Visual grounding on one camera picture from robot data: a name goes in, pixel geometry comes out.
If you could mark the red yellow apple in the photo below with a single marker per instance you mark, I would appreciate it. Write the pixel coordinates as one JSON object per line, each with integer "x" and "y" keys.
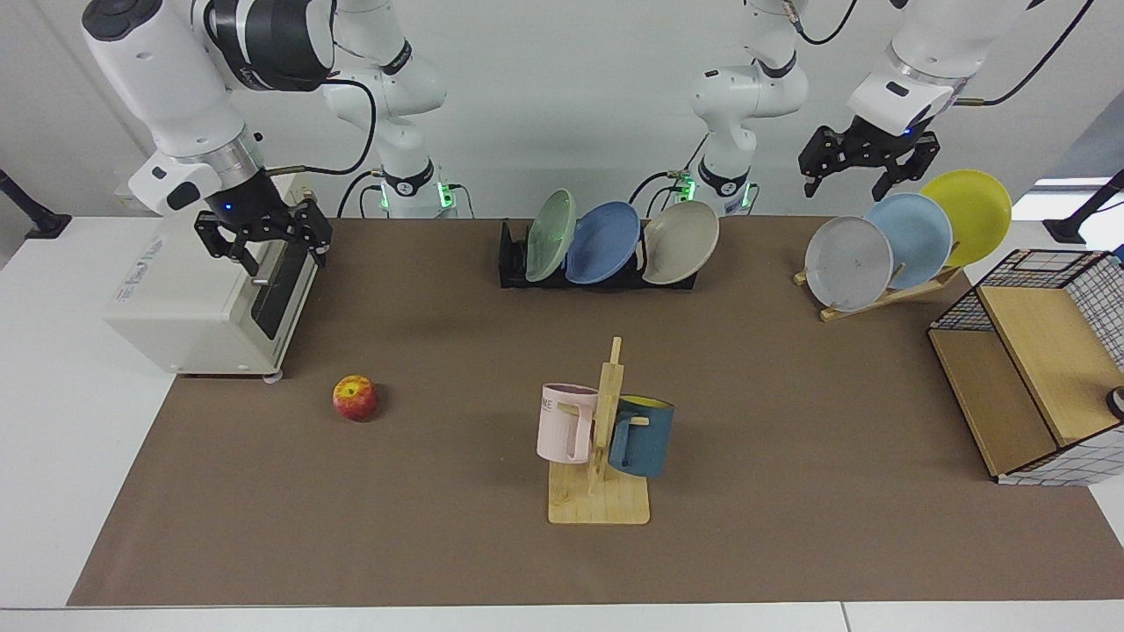
{"x": 355, "y": 398}

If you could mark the light blue plate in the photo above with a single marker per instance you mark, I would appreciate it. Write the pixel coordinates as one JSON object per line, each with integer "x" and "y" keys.
{"x": 918, "y": 233}

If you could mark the grey plate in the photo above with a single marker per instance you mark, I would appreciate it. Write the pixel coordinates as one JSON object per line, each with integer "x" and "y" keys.
{"x": 847, "y": 263}

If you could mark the yellow plate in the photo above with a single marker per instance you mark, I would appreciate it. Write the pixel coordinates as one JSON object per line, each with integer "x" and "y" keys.
{"x": 975, "y": 206}

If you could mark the wooden plate stand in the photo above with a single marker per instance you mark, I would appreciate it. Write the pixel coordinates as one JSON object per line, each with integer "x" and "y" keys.
{"x": 887, "y": 296}

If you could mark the beige plate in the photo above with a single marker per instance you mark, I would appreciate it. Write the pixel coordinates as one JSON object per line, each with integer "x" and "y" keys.
{"x": 683, "y": 241}

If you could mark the black dish rack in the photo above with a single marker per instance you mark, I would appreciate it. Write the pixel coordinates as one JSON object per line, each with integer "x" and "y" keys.
{"x": 512, "y": 263}

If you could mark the pale green plate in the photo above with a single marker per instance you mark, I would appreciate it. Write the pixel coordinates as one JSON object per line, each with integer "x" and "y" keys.
{"x": 551, "y": 233}

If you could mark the pale toaster oven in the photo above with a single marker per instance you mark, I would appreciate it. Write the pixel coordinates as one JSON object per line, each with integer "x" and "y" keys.
{"x": 193, "y": 307}

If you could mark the brown table cloth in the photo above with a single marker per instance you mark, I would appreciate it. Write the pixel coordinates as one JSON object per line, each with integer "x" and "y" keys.
{"x": 439, "y": 491}

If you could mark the pink mug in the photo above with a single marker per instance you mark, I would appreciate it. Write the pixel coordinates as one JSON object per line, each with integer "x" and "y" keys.
{"x": 562, "y": 426}

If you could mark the dark blue mug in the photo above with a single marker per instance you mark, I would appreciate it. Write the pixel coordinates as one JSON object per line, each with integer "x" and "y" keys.
{"x": 650, "y": 439}

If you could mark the wooden mug stand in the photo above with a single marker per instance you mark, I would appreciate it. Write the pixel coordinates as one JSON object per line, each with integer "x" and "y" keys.
{"x": 606, "y": 412}

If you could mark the dark round thing in basket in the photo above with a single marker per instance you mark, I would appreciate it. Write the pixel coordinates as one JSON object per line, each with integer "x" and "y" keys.
{"x": 1117, "y": 402}

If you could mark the black camera stand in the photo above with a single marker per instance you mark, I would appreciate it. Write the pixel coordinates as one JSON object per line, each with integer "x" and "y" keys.
{"x": 35, "y": 215}
{"x": 1076, "y": 224}

